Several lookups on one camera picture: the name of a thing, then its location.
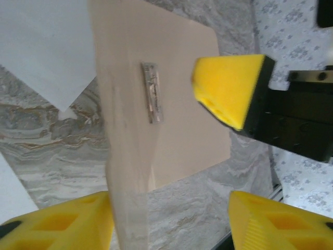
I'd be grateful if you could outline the metal folder clip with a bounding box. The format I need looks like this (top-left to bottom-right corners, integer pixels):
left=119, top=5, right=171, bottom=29
left=141, top=61, right=165, bottom=124

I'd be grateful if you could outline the white paper sheet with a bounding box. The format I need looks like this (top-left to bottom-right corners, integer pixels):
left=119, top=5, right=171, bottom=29
left=0, top=152, right=40, bottom=225
left=0, top=0, right=97, bottom=120

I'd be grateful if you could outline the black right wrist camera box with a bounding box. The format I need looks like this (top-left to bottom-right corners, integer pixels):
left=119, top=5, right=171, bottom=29
left=316, top=0, right=333, bottom=29

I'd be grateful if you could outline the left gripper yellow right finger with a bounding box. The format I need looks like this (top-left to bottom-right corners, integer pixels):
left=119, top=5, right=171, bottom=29
left=227, top=190, right=333, bottom=250

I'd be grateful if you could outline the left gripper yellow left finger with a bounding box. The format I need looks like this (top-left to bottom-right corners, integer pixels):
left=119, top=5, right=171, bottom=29
left=0, top=191, right=115, bottom=250

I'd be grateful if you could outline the wide aluminium side rail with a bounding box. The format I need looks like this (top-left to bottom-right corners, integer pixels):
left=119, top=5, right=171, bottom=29
left=269, top=181, right=286, bottom=205

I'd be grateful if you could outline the tan paper folder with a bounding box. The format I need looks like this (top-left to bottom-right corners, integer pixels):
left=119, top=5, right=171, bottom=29
left=87, top=0, right=232, bottom=250

